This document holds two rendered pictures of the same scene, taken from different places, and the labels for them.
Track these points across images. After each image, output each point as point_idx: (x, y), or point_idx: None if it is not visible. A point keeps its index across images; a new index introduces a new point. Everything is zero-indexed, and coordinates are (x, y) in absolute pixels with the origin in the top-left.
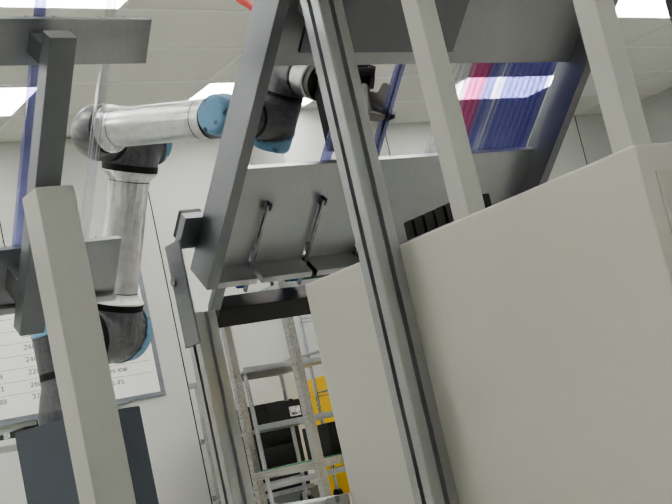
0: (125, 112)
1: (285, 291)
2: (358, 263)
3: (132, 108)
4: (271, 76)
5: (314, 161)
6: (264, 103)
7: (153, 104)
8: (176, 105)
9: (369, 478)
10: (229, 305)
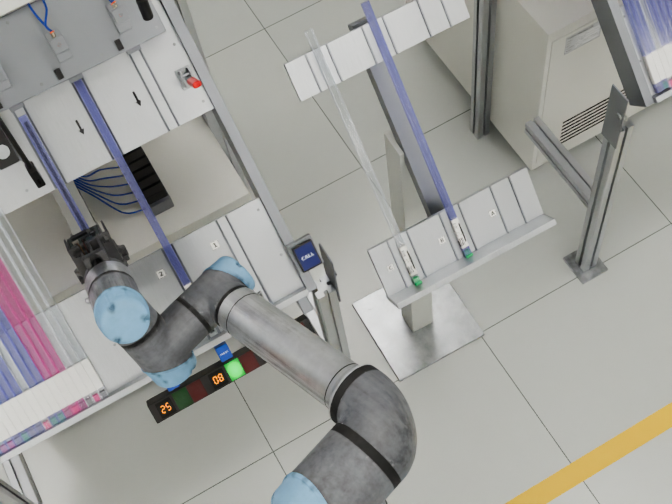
0: (329, 347)
1: (240, 352)
2: (220, 146)
3: (319, 344)
4: (146, 300)
5: (180, 238)
6: (172, 302)
7: (292, 332)
8: (268, 305)
9: None
10: (294, 319)
